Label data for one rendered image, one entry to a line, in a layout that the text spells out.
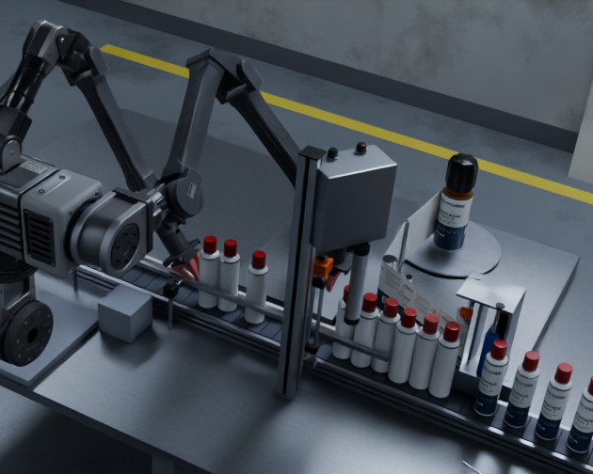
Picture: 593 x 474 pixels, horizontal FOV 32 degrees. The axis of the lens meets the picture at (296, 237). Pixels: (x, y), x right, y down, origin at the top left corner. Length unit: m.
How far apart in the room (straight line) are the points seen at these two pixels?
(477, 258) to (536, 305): 0.23
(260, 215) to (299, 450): 0.98
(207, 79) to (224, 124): 3.19
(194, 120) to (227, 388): 0.72
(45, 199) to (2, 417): 1.56
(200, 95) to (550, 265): 1.29
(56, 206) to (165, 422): 0.74
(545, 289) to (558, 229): 2.00
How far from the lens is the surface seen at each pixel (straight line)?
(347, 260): 2.53
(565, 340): 2.89
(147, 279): 2.81
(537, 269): 3.05
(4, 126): 2.01
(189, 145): 2.14
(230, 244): 2.59
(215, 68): 2.27
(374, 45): 5.80
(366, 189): 2.20
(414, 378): 2.52
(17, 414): 3.40
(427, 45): 5.68
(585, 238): 4.95
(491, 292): 2.45
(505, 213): 4.99
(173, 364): 2.62
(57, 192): 1.95
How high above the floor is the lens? 2.55
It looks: 34 degrees down
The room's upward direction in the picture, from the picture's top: 6 degrees clockwise
